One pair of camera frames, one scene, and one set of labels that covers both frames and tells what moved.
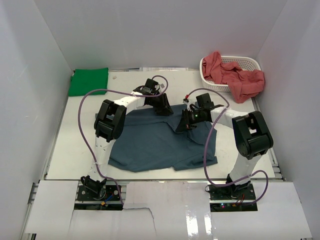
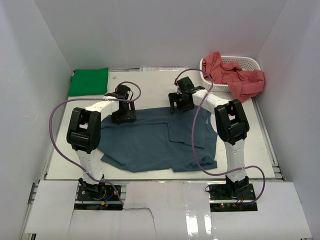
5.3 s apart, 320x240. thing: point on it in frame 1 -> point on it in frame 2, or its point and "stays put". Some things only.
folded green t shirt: x=83 y=81 stays put
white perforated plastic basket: x=246 y=62 stays put
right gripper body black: x=193 y=118 -> x=178 y=98
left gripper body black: x=154 y=101 -> x=125 y=114
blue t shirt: x=150 y=141 stays put
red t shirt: x=246 y=84 stays put
